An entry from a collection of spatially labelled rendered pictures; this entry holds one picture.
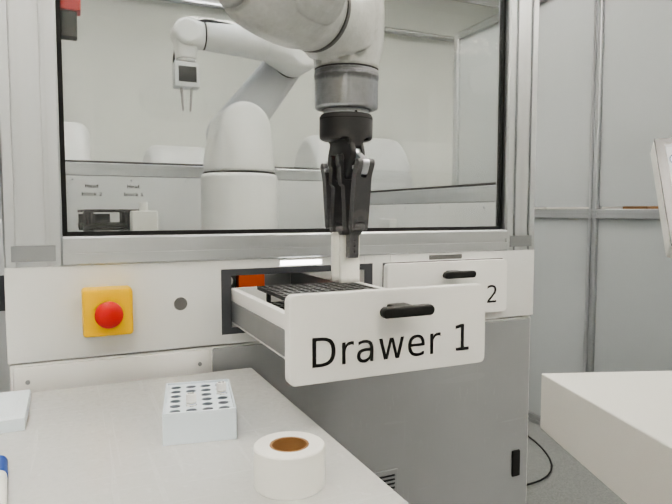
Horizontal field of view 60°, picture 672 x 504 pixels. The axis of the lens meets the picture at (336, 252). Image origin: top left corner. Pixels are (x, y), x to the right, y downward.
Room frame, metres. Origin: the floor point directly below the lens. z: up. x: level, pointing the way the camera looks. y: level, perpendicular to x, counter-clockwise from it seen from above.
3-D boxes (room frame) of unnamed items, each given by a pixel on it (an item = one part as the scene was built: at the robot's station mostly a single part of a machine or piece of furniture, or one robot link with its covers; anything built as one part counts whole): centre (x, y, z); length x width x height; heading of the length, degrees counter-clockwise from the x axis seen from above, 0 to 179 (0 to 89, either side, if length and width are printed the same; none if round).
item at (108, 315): (0.86, 0.34, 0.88); 0.04 x 0.03 x 0.04; 114
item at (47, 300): (1.50, 0.22, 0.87); 1.02 x 0.95 x 0.14; 114
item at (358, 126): (0.83, -0.01, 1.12); 0.08 x 0.07 x 0.09; 24
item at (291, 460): (0.56, 0.05, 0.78); 0.07 x 0.07 x 0.04
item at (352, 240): (0.80, -0.03, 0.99); 0.03 x 0.01 x 0.05; 24
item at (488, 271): (1.17, -0.23, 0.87); 0.29 x 0.02 x 0.11; 114
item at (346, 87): (0.83, -0.01, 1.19); 0.09 x 0.09 x 0.06
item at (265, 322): (0.94, 0.01, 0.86); 0.40 x 0.26 x 0.06; 24
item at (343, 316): (0.75, -0.07, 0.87); 0.29 x 0.02 x 0.11; 114
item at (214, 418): (0.72, 0.17, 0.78); 0.12 x 0.08 x 0.04; 14
